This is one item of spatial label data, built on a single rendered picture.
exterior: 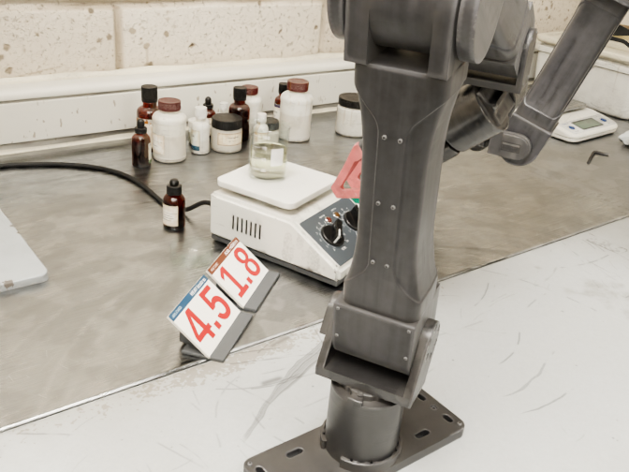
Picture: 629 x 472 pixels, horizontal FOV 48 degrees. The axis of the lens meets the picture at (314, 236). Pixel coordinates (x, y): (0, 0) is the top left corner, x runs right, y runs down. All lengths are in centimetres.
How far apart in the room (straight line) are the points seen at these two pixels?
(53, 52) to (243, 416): 79
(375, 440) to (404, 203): 21
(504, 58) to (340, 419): 33
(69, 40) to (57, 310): 59
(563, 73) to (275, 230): 42
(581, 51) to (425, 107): 56
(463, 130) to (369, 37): 28
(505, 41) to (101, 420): 47
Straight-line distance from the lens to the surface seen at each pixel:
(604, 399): 78
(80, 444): 65
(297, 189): 90
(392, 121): 46
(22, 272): 88
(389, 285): 52
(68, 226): 100
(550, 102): 100
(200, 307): 76
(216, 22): 139
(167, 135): 119
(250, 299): 82
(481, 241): 104
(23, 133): 125
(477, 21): 42
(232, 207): 91
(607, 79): 184
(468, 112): 70
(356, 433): 59
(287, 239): 87
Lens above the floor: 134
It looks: 26 degrees down
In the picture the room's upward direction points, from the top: 6 degrees clockwise
